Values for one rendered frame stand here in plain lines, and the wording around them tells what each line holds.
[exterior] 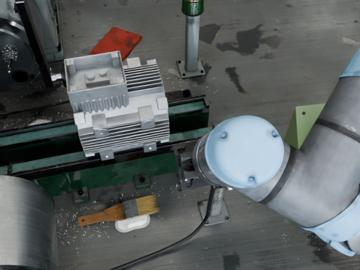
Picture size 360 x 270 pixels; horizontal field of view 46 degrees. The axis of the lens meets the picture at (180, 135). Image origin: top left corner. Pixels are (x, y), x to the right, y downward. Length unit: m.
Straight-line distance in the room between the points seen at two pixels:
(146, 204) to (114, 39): 0.64
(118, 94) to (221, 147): 0.49
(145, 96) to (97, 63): 0.13
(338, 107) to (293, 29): 1.11
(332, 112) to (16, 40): 0.82
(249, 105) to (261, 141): 0.86
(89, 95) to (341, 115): 0.54
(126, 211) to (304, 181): 0.68
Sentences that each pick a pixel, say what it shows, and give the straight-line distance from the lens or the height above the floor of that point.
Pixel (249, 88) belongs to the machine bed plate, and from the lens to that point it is 1.34.
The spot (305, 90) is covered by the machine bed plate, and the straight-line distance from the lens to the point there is 1.37.
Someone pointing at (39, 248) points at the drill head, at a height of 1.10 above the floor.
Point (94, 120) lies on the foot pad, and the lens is 0.91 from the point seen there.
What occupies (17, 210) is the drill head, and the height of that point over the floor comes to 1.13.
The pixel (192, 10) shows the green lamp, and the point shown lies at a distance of 1.20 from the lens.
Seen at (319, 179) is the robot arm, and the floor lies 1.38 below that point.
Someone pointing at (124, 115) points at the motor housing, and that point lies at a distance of 0.92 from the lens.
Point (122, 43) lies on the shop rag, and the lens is 1.47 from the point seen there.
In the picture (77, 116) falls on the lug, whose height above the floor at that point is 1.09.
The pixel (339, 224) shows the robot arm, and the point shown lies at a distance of 0.49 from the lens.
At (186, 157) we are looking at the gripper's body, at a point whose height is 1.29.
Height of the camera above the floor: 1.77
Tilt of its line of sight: 53 degrees down
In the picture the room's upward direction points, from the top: straight up
